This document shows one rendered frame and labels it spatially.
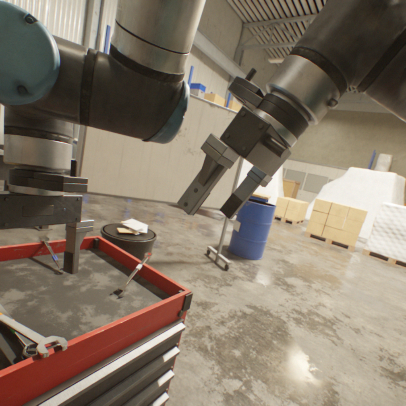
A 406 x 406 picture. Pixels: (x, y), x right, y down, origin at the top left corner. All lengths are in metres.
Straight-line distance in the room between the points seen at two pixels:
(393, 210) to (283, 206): 3.05
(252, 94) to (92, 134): 2.43
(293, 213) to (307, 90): 8.29
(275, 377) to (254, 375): 0.15
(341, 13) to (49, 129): 0.41
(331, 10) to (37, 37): 0.32
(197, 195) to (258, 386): 1.77
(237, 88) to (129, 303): 0.56
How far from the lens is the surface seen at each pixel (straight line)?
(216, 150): 0.30
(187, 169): 3.03
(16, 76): 0.34
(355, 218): 7.13
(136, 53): 0.33
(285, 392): 2.07
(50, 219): 0.50
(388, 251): 7.33
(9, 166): 3.63
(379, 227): 7.29
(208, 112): 3.12
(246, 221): 3.98
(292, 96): 0.36
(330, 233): 7.19
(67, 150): 0.48
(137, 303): 0.74
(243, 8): 15.21
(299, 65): 0.37
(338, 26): 0.39
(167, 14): 0.32
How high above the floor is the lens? 1.30
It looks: 10 degrees down
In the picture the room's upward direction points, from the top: 13 degrees clockwise
